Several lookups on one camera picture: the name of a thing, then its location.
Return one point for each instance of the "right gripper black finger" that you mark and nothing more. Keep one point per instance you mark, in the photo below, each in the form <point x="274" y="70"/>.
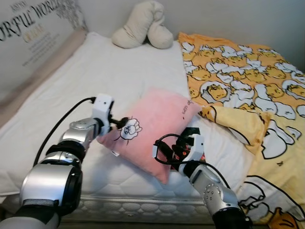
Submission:
<point x="167" y="151"/>

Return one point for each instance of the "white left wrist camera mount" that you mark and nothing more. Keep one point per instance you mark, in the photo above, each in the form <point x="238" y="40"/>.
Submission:
<point x="101" y="107"/>

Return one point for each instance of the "white quilted mattress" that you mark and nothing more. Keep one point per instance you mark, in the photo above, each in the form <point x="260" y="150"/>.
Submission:
<point x="95" y="71"/>

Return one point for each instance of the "printed scroll pattern headboard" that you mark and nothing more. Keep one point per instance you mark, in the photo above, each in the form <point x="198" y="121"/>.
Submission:
<point x="28" y="43"/>

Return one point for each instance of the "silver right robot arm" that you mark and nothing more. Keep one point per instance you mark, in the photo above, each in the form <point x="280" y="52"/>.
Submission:
<point x="214" y="191"/>

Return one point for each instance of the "dark red snack packet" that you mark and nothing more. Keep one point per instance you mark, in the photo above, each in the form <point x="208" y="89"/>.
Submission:
<point x="191" y="131"/>

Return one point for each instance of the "pink pillow with cartoon print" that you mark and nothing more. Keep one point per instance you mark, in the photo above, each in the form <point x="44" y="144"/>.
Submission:
<point x="152" y="124"/>

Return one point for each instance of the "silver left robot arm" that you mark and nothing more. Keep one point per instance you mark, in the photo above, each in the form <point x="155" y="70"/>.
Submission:
<point x="47" y="183"/>

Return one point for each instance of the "yellow cartoon egg quilt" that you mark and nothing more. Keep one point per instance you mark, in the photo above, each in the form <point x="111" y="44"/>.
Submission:
<point x="238" y="71"/>

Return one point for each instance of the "cream folded pillow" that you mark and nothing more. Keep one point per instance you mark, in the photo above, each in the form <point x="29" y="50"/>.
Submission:
<point x="138" y="28"/>

